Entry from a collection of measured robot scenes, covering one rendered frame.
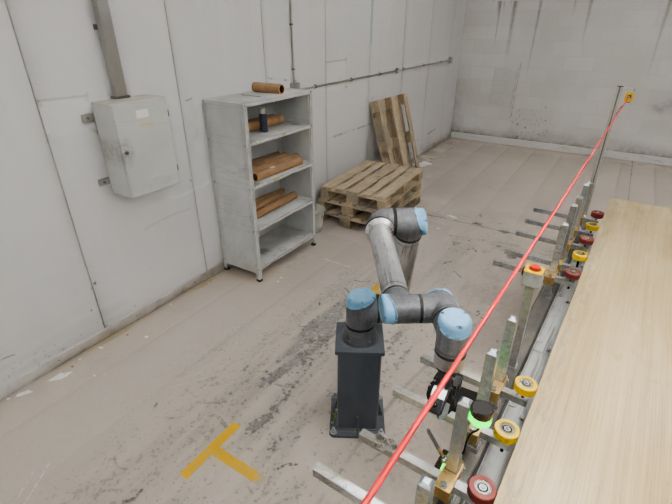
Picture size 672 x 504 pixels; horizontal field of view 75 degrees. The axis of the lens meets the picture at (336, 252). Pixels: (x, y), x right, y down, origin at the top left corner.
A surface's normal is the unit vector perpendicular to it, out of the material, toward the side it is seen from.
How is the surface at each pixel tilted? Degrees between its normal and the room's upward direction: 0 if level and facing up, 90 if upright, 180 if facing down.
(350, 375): 90
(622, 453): 0
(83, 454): 0
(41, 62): 90
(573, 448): 0
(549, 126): 90
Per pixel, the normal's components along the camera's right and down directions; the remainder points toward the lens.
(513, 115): -0.54, 0.39
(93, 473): 0.00, -0.88
